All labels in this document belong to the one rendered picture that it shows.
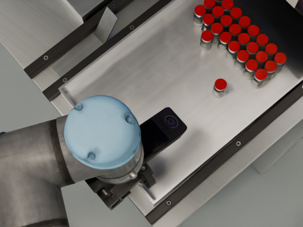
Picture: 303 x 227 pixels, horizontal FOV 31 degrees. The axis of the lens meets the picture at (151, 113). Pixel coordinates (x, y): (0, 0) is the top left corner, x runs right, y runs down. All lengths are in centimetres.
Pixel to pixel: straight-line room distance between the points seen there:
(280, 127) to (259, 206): 89
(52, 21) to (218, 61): 32
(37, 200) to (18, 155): 5
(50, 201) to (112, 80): 44
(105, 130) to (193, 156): 40
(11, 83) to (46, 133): 141
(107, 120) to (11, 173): 11
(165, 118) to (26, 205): 28
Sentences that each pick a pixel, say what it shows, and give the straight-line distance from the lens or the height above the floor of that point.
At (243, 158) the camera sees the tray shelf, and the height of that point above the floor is 88.
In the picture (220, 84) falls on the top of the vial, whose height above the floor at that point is 93.
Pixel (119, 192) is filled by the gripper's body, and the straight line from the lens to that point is 75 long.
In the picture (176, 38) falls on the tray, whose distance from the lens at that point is 100.
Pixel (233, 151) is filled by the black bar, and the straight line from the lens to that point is 92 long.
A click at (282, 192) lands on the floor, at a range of 185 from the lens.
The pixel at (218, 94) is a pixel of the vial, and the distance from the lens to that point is 94.
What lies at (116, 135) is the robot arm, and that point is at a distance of 54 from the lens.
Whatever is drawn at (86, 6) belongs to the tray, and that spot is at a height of 88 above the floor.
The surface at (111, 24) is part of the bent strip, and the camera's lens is 97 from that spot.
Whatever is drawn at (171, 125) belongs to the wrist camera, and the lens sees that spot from 76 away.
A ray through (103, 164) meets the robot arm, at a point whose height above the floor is 126.
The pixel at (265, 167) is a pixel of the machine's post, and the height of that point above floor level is 11.
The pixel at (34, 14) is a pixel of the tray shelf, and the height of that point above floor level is 88.
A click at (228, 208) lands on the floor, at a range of 181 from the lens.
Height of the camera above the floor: 180
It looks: 74 degrees down
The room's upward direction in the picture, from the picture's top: 8 degrees counter-clockwise
